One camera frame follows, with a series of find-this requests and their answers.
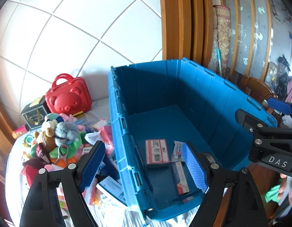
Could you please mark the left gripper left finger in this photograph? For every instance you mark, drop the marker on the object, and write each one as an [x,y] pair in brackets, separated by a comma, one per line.
[41,207]

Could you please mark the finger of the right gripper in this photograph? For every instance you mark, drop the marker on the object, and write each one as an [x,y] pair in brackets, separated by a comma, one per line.
[281,106]

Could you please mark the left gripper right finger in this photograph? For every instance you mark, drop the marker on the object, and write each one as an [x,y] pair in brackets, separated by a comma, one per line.
[245,206]

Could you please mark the person's right hand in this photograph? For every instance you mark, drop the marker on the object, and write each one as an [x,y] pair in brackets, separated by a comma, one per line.
[282,188]

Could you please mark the green cloth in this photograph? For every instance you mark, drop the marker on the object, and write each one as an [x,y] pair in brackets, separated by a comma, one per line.
[272,194]

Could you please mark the wooden chair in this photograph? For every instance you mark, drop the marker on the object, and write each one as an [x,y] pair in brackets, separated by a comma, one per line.
[258,90]

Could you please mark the pink pig plush red dress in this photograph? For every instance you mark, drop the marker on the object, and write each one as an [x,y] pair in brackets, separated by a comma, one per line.
[31,168]

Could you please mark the metal clamp tongs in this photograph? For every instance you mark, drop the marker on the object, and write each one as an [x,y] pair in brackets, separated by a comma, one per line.
[61,154]

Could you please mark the green plush toy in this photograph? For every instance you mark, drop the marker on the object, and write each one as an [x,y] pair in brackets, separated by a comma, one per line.
[69,149]

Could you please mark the white blue medicine box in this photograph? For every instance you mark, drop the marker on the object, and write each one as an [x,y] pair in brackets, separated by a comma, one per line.
[113,190]

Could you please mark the red white toothpaste box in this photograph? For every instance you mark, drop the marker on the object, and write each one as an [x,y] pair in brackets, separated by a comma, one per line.
[180,178]

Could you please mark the brown plush toy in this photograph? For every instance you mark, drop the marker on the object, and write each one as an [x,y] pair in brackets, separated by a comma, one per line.
[46,138]

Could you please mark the grey plush toy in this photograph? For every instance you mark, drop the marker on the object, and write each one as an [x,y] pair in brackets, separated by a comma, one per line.
[65,133]

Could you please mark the red yellow cylinder can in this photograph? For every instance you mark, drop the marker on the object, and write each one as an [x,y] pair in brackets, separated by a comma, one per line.
[20,131]

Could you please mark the dark green gift box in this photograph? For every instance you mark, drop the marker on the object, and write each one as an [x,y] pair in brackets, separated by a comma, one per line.
[34,113]

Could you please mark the red white medicine box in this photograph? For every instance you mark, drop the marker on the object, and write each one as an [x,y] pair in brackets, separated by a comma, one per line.
[156,152]

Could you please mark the rolled patterned carpet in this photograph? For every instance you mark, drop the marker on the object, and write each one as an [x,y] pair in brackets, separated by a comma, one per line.
[221,40]

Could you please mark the red bear carry case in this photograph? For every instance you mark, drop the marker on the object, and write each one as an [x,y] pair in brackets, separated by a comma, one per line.
[68,95]

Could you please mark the blue plastic storage crate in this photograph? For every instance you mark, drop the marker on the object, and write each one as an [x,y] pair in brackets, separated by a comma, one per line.
[174,100]

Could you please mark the wooden door frame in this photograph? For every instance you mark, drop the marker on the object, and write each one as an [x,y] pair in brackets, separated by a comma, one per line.
[187,30]

